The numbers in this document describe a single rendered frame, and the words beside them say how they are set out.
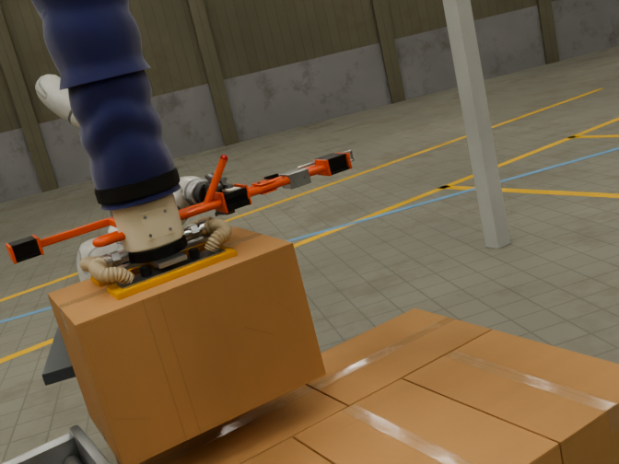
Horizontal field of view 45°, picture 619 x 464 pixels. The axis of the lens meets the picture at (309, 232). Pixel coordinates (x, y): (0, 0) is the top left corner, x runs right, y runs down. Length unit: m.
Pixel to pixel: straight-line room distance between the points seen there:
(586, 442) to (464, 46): 3.29
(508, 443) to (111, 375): 0.98
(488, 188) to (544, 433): 3.19
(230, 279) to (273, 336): 0.21
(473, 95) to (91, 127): 3.30
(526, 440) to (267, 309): 0.73
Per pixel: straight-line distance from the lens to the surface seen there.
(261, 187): 2.15
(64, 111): 2.59
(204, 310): 1.92
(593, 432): 2.00
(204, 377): 1.97
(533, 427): 1.98
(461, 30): 4.85
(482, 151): 4.93
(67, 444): 2.44
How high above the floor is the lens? 1.56
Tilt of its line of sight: 14 degrees down
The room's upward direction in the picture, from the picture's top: 13 degrees counter-clockwise
